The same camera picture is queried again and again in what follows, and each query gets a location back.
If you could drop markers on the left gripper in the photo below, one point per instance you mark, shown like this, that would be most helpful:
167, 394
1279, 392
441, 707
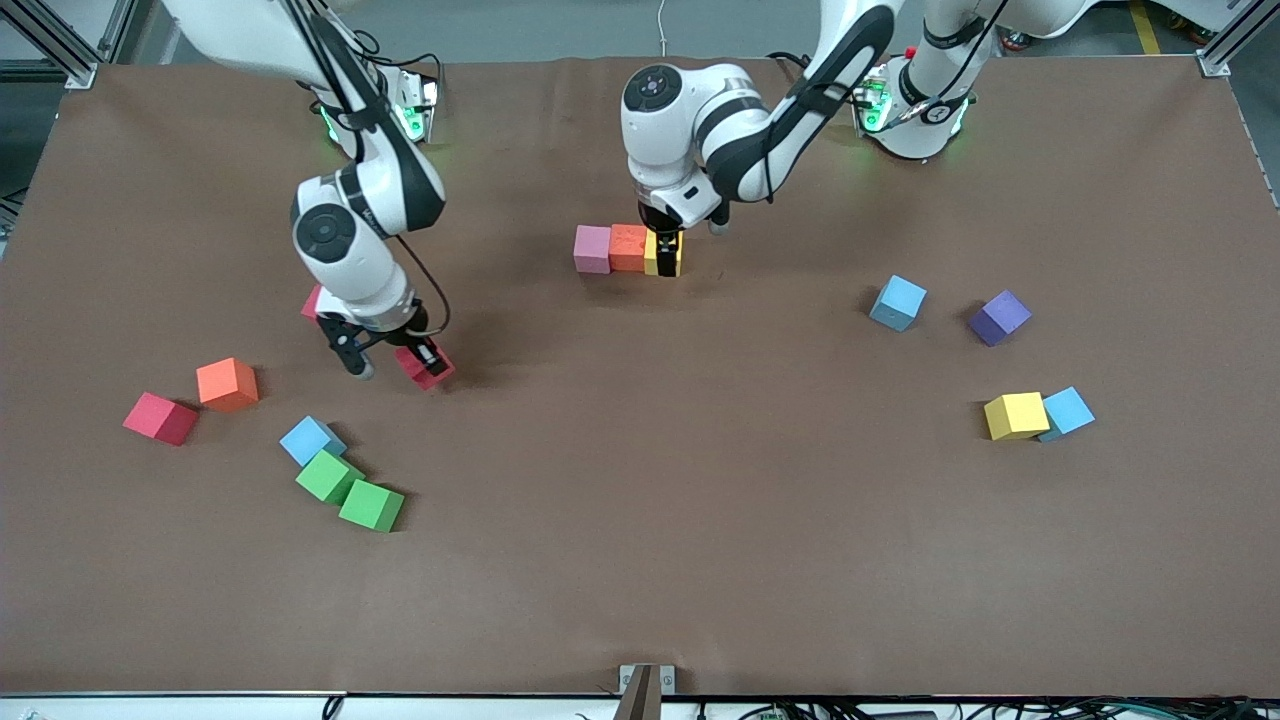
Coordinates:
661, 221

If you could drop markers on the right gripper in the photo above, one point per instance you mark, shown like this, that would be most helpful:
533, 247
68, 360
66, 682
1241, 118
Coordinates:
409, 328

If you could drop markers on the red foam block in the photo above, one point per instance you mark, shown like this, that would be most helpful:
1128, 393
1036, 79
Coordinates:
311, 303
408, 364
160, 418

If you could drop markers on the yellow foam block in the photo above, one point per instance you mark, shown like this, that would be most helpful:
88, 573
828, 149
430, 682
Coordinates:
1016, 416
650, 256

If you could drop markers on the orange foam block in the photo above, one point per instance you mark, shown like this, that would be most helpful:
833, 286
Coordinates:
628, 248
228, 384

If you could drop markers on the pink foam block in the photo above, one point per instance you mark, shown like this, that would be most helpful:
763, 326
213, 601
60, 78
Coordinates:
592, 250

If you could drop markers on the green foam block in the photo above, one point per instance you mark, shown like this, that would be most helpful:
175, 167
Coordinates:
328, 476
371, 505

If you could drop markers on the blue foam block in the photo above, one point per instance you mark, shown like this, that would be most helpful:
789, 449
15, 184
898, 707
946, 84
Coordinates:
306, 438
898, 302
1072, 410

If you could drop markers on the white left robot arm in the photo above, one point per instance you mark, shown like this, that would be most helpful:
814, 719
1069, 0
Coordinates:
690, 130

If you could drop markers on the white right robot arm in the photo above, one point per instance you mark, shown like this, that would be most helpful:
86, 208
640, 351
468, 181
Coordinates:
330, 235

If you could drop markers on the brown table cover sheet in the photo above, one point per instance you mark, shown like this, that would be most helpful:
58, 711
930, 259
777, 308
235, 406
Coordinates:
640, 550

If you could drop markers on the purple foam block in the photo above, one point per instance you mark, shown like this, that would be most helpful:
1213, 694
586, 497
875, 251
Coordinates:
999, 318

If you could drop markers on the white background machine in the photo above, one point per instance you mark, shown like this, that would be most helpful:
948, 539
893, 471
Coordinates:
1195, 10
1060, 10

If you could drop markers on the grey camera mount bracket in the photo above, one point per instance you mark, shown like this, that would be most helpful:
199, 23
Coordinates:
645, 690

